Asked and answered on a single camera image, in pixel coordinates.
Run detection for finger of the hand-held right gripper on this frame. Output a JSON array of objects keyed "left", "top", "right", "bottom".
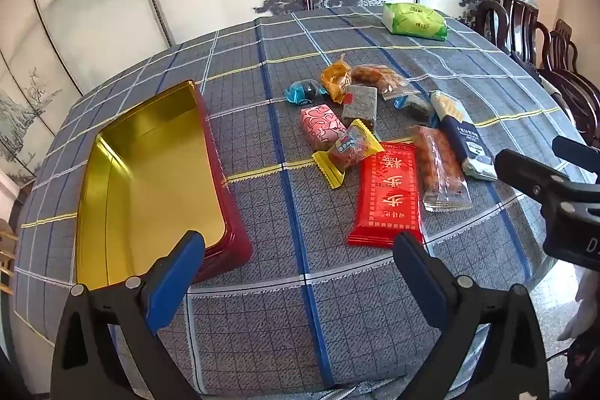
[
  {"left": 551, "top": 135, "right": 600, "bottom": 176},
  {"left": 496, "top": 148, "right": 571, "bottom": 212}
]

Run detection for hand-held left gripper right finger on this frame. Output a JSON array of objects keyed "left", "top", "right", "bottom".
[{"left": 392, "top": 231, "right": 549, "bottom": 400}]

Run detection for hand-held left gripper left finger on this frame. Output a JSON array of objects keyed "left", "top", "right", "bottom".
[{"left": 51, "top": 230, "right": 207, "bottom": 400}]

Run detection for navy and white snack packet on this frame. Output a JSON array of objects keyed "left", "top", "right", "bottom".
[{"left": 430, "top": 90, "right": 498, "bottom": 181}]

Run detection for red snack packet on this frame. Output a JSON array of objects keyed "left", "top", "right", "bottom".
[{"left": 348, "top": 142, "right": 425, "bottom": 249}]

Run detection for red tin box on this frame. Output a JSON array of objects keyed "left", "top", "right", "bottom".
[{"left": 75, "top": 80, "right": 254, "bottom": 292}]

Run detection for blue-wrapped candy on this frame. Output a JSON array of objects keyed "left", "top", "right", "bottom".
[
  {"left": 393, "top": 94, "right": 439, "bottom": 129},
  {"left": 284, "top": 80, "right": 327, "bottom": 105}
]

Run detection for yellow-wrapped candy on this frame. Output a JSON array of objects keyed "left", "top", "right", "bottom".
[{"left": 312, "top": 119, "right": 383, "bottom": 189}]

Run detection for clear packet of orange snacks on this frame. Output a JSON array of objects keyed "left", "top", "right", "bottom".
[{"left": 351, "top": 65, "right": 420, "bottom": 101}]

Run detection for pink patterned snack packet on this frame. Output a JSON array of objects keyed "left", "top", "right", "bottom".
[{"left": 300, "top": 104, "right": 348, "bottom": 152}]

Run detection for grey sesame block packet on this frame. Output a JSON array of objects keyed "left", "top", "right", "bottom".
[{"left": 340, "top": 84, "right": 378, "bottom": 131}]

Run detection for orange snack packet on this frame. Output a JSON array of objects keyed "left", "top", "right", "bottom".
[{"left": 320, "top": 54, "right": 353, "bottom": 103}]

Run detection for person's right hand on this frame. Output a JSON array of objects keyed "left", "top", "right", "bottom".
[{"left": 558, "top": 264, "right": 600, "bottom": 341}]

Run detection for dark wooden chair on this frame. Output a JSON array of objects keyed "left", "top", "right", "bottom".
[
  {"left": 534, "top": 19, "right": 600, "bottom": 147},
  {"left": 475, "top": 0, "right": 540, "bottom": 68}
]

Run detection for grey plaid tablecloth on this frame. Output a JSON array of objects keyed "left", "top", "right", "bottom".
[{"left": 12, "top": 6, "right": 591, "bottom": 400}]

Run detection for dark patterned clothing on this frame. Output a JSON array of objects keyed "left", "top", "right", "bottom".
[{"left": 564, "top": 333, "right": 600, "bottom": 400}]

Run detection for light wooden furniture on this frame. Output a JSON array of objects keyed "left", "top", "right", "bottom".
[{"left": 0, "top": 219, "right": 20, "bottom": 294}]

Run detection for green tissue pack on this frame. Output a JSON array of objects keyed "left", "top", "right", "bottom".
[{"left": 381, "top": 2, "right": 448, "bottom": 42}]

